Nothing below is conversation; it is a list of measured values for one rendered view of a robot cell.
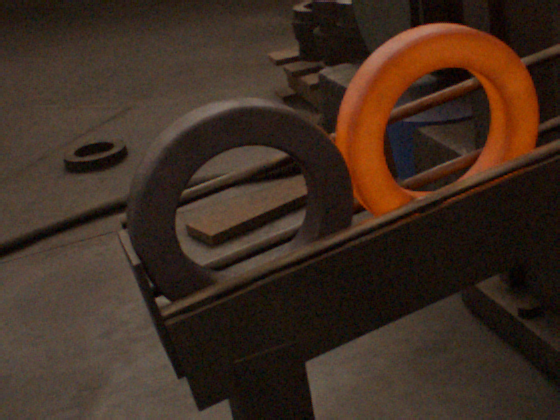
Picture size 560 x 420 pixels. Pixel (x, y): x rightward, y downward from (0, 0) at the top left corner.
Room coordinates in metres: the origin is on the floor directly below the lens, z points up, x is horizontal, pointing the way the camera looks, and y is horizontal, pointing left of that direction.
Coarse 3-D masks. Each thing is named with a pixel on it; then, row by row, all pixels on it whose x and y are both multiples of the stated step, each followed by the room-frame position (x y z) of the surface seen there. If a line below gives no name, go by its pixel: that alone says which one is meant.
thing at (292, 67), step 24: (312, 0) 2.87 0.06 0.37; (336, 0) 2.63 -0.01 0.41; (312, 24) 3.00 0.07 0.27; (336, 24) 2.79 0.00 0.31; (312, 48) 3.01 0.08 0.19; (336, 48) 2.78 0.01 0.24; (360, 48) 2.57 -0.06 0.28; (288, 72) 2.99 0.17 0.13; (312, 72) 2.97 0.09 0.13; (288, 96) 3.11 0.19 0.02; (312, 96) 2.95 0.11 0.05; (312, 120) 2.81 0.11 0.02
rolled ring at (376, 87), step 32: (416, 32) 0.78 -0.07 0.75; (448, 32) 0.78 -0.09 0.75; (480, 32) 0.79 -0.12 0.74; (384, 64) 0.76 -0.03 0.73; (416, 64) 0.76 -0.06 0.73; (448, 64) 0.77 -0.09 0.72; (480, 64) 0.78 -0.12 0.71; (512, 64) 0.79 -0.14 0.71; (352, 96) 0.76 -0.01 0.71; (384, 96) 0.75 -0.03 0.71; (512, 96) 0.79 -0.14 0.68; (352, 128) 0.74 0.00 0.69; (384, 128) 0.75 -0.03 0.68; (512, 128) 0.79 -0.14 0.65; (352, 160) 0.74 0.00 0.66; (384, 160) 0.75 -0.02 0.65; (480, 160) 0.81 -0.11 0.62; (384, 192) 0.75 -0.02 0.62; (416, 192) 0.79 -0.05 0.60
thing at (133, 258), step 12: (120, 240) 0.71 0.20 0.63; (132, 252) 0.68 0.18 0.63; (132, 264) 0.66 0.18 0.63; (144, 276) 0.66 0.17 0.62; (144, 288) 0.66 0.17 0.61; (144, 300) 0.72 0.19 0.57; (156, 312) 0.66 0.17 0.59; (156, 324) 0.66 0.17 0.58; (168, 336) 0.66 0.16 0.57; (168, 348) 0.66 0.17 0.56; (180, 372) 0.66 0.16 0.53
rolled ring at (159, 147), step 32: (192, 128) 0.70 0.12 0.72; (224, 128) 0.71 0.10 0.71; (256, 128) 0.72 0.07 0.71; (288, 128) 0.72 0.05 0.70; (320, 128) 0.74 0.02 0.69; (160, 160) 0.69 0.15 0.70; (192, 160) 0.70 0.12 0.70; (320, 160) 0.73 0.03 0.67; (160, 192) 0.69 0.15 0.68; (320, 192) 0.73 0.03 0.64; (352, 192) 0.74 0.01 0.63; (128, 224) 0.70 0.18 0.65; (160, 224) 0.69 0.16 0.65; (320, 224) 0.73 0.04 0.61; (160, 256) 0.68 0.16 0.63; (160, 288) 0.68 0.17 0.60; (192, 288) 0.69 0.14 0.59
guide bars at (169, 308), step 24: (552, 144) 0.79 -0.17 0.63; (504, 168) 0.77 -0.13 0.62; (432, 192) 0.75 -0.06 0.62; (456, 192) 0.75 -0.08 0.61; (384, 216) 0.73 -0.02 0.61; (408, 216) 0.74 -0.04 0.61; (336, 240) 0.71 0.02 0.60; (264, 264) 0.70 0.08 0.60; (288, 264) 0.70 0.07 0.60; (216, 288) 0.68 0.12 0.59; (240, 288) 0.69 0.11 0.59; (168, 312) 0.67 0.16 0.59
